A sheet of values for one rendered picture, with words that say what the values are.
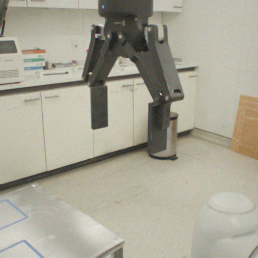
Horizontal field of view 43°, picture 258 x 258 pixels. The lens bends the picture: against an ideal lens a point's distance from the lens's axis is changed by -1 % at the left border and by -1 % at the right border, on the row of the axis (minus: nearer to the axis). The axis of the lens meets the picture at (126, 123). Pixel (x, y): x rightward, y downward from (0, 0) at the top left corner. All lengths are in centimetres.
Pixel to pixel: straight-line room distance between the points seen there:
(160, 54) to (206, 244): 50
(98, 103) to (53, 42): 306
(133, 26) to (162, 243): 192
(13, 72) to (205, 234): 223
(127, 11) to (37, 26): 308
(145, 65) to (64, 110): 258
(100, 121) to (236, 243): 40
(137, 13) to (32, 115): 247
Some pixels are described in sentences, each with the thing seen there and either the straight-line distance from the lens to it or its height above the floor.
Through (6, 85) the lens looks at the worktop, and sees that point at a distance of 272.
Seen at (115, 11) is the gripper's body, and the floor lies 137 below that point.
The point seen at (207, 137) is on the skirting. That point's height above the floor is 2.
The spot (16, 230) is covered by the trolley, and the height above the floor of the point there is 82.
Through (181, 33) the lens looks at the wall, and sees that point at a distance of 427.
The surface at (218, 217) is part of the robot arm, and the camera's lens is 76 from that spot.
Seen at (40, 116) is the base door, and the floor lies 60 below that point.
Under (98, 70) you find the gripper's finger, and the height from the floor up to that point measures 129.
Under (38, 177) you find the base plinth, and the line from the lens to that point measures 312.
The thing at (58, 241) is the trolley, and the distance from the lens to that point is 91.
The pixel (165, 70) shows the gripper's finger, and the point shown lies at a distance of 40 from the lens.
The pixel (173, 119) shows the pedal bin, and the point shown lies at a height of 43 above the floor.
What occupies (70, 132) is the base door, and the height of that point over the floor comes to 40.
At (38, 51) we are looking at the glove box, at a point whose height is 111.
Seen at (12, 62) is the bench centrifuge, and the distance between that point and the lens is 274.
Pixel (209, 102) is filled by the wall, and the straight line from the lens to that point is 405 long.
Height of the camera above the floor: 135
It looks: 17 degrees down
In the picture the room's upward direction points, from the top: straight up
